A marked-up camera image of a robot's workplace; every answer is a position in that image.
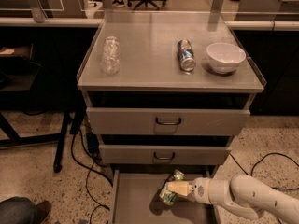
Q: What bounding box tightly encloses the black table frame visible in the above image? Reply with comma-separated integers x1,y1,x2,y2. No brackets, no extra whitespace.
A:
0,44,86,173

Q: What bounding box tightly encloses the black power adapter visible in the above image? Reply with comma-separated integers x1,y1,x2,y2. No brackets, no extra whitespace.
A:
86,133,99,154

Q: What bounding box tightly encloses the middle grey drawer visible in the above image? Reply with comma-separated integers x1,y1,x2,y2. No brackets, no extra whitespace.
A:
100,145,231,165

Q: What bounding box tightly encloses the black floor cable left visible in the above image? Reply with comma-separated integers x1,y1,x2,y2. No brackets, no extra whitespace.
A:
70,121,114,224

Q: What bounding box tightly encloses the brown shoe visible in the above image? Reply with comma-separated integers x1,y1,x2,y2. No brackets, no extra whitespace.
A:
36,201,51,224

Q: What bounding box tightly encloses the clear plastic bottle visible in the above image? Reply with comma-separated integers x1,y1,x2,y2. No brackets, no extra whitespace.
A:
100,36,120,75

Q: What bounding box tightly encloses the white ceramic bowl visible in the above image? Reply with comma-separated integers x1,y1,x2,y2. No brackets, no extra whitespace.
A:
206,42,246,74

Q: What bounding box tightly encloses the black floor cable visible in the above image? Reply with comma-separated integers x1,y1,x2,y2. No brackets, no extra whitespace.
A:
229,152,299,224
70,121,114,224

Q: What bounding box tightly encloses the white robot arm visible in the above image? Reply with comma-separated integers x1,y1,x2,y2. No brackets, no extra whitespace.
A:
166,175,299,224

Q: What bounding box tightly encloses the grey drawer cabinet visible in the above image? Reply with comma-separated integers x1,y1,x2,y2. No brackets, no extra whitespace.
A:
78,12,265,171

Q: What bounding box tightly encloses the person foot white sneaker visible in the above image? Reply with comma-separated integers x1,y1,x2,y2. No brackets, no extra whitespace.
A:
112,0,125,8

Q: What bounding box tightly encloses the black floor cable right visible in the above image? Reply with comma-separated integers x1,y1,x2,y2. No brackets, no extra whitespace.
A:
229,152,299,224

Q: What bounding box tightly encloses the green soda can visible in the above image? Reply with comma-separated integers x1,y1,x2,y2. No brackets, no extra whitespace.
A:
159,169,186,205

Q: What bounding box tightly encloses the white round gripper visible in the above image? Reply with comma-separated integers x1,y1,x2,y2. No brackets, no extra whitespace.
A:
166,177,211,204

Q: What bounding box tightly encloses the bottom grey drawer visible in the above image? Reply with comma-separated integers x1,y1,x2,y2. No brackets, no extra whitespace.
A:
108,169,221,224

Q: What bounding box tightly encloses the grey drawer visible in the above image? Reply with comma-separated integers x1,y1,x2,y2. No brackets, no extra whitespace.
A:
87,107,250,136
100,145,231,165
108,169,221,224

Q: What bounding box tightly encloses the blue soda can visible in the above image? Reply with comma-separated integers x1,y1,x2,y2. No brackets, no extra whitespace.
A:
177,39,196,72

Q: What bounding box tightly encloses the top grey drawer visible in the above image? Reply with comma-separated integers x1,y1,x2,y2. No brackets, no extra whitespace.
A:
87,107,250,136

